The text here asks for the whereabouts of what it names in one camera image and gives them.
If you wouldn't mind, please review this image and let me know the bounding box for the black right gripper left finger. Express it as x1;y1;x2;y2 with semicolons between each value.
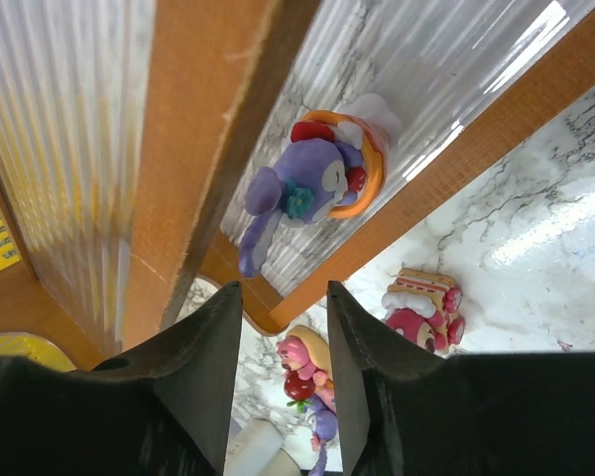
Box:
0;282;242;475

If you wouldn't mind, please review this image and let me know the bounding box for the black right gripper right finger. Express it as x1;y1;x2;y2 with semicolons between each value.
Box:
327;282;595;475

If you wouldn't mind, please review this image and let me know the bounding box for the purple bunny pink donut toy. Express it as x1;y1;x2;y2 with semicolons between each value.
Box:
308;394;338;476

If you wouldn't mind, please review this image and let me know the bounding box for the purple bunny orange basket toy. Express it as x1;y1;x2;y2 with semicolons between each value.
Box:
239;93;402;278

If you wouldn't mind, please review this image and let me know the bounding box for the wooden two-tier shelf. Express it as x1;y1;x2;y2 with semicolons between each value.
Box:
0;1;595;359

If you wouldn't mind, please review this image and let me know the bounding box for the pink bear cake slice toy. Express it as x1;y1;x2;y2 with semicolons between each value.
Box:
381;268;466;354

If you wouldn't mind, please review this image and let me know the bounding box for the pink bear strawberry donut toy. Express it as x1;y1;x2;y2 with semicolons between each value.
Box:
277;325;336;414

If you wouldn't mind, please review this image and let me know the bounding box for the yellow plastic shopping basket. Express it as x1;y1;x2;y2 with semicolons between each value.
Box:
0;173;76;373

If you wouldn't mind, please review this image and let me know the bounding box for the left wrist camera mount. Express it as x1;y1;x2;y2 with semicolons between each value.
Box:
223;418;301;476

